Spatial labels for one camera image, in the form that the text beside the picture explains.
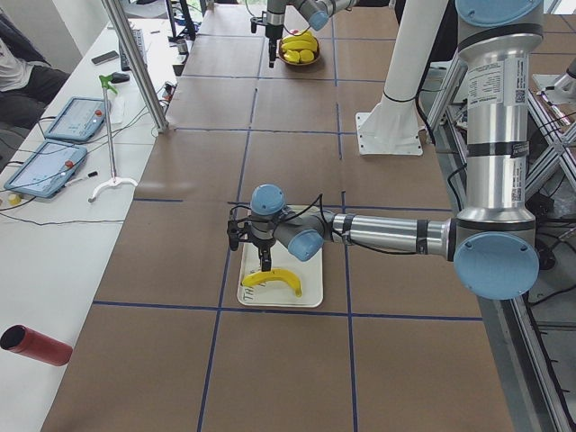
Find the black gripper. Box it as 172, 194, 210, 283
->
252, 235, 275, 272
265, 11, 284, 68

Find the yellow banana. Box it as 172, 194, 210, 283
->
241, 268, 302, 297
281, 31, 319, 52

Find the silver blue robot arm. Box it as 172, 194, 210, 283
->
251, 0, 357, 68
229, 1, 543, 300

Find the brown wicker basket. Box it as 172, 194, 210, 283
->
279, 38, 320, 67

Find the yellow starfruit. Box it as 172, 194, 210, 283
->
283, 49, 316, 65

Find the white rectangular tray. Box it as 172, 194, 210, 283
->
237, 204, 325, 308

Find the metal cup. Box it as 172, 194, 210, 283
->
175, 39, 188, 55

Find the black computer mouse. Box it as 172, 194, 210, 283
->
110, 72, 130, 84

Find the black smartphone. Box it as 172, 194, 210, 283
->
91, 50, 119, 66

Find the black marker pen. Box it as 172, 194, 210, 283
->
64, 171, 98, 187

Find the far blue teach pendant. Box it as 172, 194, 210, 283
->
44, 96, 105, 143

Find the blue teach pendant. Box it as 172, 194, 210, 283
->
44, 96, 105, 143
4, 139, 87, 198

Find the near blue teach pendant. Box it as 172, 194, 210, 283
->
4, 139, 87, 198

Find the seated person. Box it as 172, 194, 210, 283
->
1, 13, 69, 130

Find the red cylinder bottle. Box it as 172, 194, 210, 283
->
1, 324, 73, 366

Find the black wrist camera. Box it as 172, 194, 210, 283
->
227, 215, 250, 251
250, 15, 267, 34

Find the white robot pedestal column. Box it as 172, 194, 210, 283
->
355, 1, 426, 156

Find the aluminium frame post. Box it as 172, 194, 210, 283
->
101, 0, 168, 133

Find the white grabber stick green handle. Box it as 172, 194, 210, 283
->
88, 75, 138, 203

